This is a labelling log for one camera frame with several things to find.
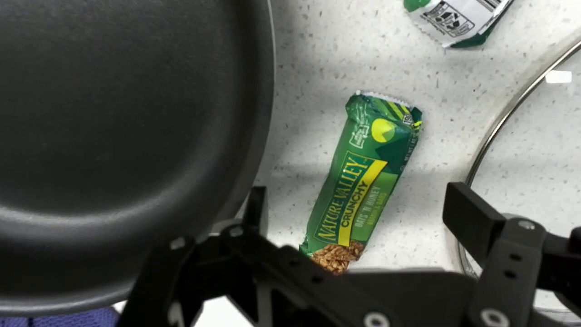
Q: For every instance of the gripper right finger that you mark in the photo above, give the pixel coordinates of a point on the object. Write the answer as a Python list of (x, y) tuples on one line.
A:
[(513, 254)]

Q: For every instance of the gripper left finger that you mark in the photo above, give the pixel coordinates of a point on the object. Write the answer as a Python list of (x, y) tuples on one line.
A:
[(254, 259)]

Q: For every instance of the blue cloth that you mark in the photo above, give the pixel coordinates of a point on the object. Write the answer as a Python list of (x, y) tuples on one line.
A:
[(59, 319)]

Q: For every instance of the white and green packet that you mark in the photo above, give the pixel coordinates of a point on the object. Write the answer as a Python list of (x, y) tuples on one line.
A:
[(458, 18)]

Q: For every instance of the black frying pan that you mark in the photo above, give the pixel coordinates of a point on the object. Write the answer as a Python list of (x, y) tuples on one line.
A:
[(113, 113)]

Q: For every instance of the green granola bar packet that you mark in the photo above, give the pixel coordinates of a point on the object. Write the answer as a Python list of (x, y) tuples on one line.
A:
[(363, 181)]

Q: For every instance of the glass pan lid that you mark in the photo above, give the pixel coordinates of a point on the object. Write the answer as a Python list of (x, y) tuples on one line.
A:
[(535, 150)]

